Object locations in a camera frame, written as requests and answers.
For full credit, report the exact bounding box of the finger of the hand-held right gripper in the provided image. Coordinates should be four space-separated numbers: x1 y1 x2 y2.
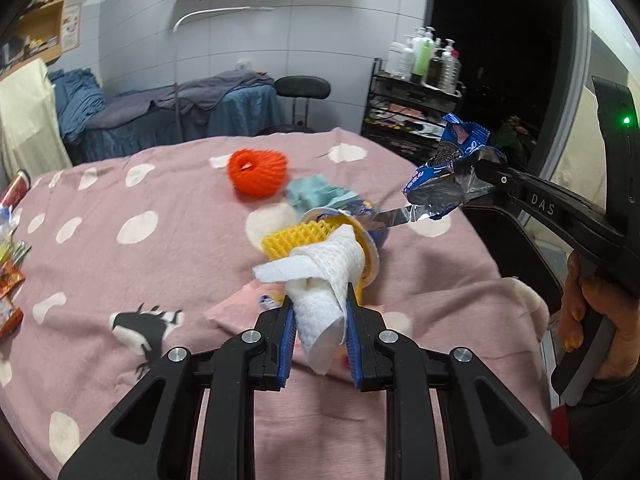
475 159 626 271

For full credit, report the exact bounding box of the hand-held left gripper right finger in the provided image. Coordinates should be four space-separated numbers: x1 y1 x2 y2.
345 285 583 480

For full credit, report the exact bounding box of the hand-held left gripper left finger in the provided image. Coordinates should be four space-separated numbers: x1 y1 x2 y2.
57 292 296 480

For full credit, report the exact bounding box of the white paper towel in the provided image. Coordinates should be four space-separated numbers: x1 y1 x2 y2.
252 225 366 376

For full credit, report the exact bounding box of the dark trash bin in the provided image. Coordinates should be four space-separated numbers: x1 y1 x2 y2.
459 200 567 351

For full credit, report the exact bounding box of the blue silver snack bag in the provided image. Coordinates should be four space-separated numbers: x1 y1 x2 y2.
402 114 508 221

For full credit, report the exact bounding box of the orange foam fruit net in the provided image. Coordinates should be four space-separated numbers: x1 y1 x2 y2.
227 149 289 197

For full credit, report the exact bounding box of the person's right hand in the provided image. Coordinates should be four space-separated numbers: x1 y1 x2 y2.
557 251 640 381

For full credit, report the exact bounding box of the pink flat packet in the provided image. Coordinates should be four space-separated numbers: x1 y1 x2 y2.
204 280 301 333

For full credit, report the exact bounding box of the potted plant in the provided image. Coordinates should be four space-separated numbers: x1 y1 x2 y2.
487 115 533 161

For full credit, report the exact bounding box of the grey framed glass door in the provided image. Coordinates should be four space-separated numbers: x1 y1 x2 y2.
525 0 640 221

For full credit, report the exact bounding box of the yellow foam fruit net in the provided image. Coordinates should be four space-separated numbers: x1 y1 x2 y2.
261 217 341 261

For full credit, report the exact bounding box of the teal crumpled tissue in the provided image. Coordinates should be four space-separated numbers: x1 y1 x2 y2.
285 175 351 211

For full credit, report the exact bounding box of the pink polka dot blanket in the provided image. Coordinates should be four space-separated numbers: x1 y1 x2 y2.
0 127 556 480

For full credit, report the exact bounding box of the black mesh cart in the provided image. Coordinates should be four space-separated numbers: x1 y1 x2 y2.
361 57 466 168

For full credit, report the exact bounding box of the group of pump bottles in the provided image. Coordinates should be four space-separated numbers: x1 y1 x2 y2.
390 26 462 95

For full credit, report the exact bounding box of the massage bed with blue cover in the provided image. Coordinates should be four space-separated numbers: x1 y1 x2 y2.
65 72 286 163

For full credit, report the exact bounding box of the black round stool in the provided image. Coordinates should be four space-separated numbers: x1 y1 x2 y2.
257 76 332 136

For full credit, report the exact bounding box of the orange snack packet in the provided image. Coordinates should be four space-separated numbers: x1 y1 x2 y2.
0 264 26 297

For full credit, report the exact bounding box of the green snack packet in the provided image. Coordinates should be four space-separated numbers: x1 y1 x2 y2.
0 240 32 263

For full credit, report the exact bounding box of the white arc floor lamp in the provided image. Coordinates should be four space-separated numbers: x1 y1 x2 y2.
172 5 276 138

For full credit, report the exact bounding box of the blue cloth pile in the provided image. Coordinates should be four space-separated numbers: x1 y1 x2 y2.
47 69 107 143

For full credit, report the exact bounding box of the cream towel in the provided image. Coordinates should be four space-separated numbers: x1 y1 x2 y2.
0 57 73 186

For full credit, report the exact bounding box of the wooden cubby shelf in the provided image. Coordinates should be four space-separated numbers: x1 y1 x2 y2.
0 0 78 78

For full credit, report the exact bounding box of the wall poster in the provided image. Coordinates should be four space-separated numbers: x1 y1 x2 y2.
61 2 82 52

